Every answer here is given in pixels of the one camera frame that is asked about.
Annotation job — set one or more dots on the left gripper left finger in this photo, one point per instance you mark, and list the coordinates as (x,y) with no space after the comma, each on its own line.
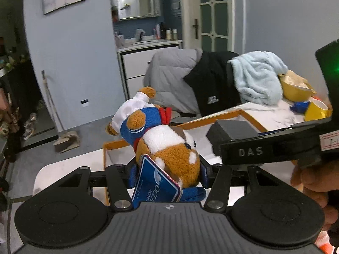
(120,178)

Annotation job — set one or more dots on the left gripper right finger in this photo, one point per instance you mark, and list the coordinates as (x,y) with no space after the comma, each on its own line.
(216,177)

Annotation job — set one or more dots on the brown sailor plush toy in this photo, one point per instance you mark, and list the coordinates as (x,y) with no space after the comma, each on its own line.
(153,184)

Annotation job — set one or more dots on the dark grey square box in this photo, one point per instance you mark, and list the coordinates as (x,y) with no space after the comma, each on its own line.
(223,131)

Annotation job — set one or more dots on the person's right hand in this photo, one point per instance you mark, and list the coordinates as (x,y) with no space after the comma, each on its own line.
(317,181)

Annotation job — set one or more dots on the yellow mug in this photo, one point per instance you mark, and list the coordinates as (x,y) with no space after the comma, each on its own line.
(317,110)

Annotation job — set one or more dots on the blue wrapper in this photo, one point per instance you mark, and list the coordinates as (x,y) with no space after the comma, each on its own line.
(300,107)

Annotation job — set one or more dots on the yellow bowl with food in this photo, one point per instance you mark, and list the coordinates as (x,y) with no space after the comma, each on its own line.
(295,88)

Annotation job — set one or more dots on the broom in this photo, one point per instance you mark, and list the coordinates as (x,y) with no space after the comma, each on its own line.
(67,140)

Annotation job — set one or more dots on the orange storage box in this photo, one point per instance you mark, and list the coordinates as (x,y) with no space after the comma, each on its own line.
(176,147)

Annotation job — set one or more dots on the light blue fleece blanket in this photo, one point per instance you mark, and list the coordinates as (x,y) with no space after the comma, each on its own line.
(256,77)

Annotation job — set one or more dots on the black jacket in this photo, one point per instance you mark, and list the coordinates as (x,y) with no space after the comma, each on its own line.
(212,81)

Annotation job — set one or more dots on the white vanity cabinet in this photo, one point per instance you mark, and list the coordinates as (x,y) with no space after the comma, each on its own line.
(135,58)

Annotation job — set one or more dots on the white glass panel door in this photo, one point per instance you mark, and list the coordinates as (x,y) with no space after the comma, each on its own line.
(214,25)

